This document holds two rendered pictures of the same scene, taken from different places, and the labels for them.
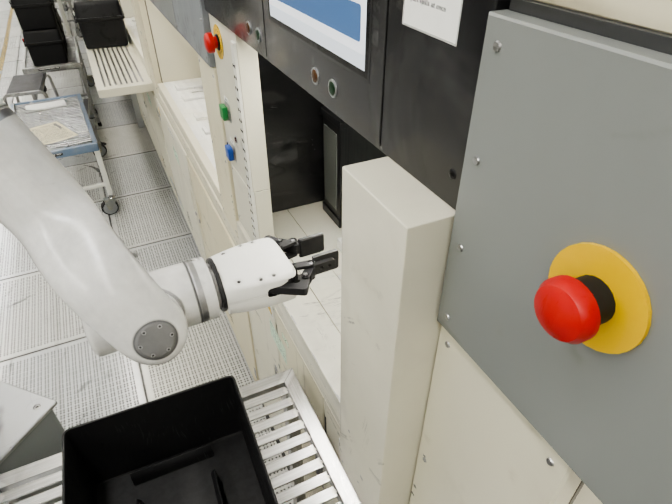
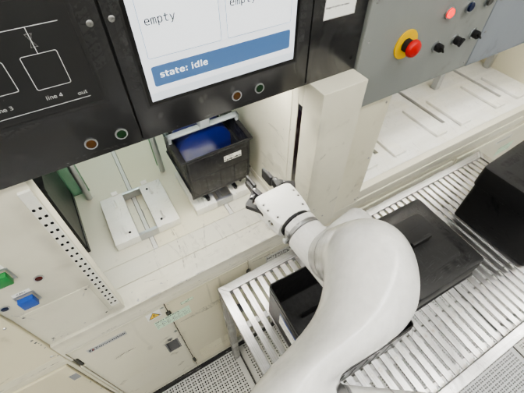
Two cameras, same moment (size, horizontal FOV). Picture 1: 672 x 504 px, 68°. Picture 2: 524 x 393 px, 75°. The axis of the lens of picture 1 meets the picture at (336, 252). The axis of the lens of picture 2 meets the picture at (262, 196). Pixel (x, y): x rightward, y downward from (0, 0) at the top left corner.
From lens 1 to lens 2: 0.87 m
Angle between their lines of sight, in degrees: 65
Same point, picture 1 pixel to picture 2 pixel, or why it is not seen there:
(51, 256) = not seen: hidden behind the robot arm
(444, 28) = (348, 9)
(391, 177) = (331, 82)
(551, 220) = (394, 37)
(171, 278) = (316, 228)
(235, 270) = (294, 206)
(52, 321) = not seen: outside the picture
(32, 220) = not seen: hidden behind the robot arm
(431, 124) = (340, 48)
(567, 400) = (396, 77)
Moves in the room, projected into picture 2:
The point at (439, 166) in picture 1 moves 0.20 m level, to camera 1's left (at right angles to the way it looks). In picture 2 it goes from (344, 60) to (371, 118)
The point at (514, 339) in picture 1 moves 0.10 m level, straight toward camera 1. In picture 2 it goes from (380, 81) to (423, 90)
